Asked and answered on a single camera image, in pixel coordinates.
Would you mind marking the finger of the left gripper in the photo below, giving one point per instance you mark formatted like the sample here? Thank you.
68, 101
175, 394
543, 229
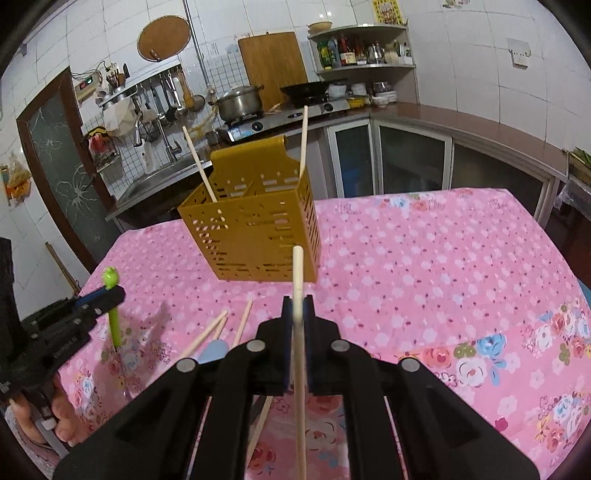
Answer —
89, 298

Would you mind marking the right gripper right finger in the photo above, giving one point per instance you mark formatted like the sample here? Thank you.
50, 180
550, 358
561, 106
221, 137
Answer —
402, 421

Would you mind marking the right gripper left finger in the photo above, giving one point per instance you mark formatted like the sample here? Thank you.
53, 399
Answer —
193, 421

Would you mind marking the green frog-handle knife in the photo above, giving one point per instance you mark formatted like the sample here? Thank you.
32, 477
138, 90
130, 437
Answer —
110, 280

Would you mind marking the light blue spoon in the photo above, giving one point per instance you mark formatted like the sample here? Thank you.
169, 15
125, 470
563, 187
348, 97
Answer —
215, 350

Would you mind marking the kitchen faucet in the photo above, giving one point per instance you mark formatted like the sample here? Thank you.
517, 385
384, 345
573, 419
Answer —
149, 116

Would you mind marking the pink floral tablecloth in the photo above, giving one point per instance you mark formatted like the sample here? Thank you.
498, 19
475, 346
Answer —
464, 280

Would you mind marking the dark door with drawing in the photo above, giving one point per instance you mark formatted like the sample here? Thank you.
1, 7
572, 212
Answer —
74, 193

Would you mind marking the wooden chopstick in holder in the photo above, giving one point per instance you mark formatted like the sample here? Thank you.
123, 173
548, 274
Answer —
197, 162
304, 143

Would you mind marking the yellow slotted utensil holder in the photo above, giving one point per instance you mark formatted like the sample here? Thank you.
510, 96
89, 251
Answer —
249, 214

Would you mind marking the gas stove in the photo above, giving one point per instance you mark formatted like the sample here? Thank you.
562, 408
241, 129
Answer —
275, 121

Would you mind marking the stainless steel cooking pot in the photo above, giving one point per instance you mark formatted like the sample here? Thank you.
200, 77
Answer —
240, 102

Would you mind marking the wooden cutting board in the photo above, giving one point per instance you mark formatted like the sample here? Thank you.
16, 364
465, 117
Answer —
273, 60

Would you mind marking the black frying pan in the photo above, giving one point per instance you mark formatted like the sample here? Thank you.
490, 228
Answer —
306, 94

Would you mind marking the corner wall shelf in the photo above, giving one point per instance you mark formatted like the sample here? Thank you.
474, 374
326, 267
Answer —
368, 53

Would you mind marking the white wall socket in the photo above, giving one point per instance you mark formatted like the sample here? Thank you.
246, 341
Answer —
520, 52

